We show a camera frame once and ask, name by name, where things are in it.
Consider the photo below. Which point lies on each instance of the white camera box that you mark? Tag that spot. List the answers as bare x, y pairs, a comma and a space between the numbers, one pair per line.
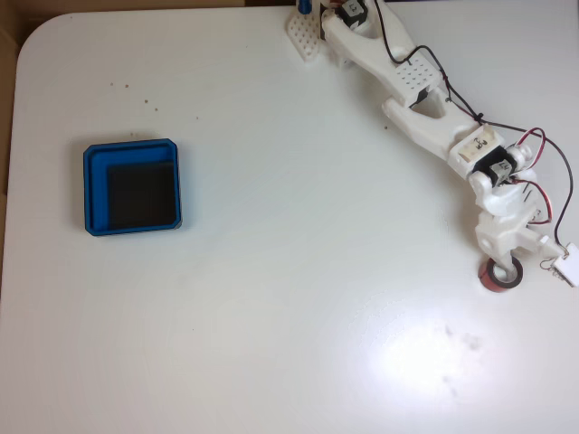
569, 267

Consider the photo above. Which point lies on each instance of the black pad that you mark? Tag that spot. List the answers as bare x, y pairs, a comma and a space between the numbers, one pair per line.
142, 194

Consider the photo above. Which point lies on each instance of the red tape roll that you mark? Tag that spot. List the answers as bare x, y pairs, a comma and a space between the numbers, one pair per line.
488, 281

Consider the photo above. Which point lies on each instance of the blue box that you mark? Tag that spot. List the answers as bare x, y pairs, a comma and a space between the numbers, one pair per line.
97, 190

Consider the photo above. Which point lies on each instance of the blue clamp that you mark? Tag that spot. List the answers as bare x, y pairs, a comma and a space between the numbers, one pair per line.
304, 5

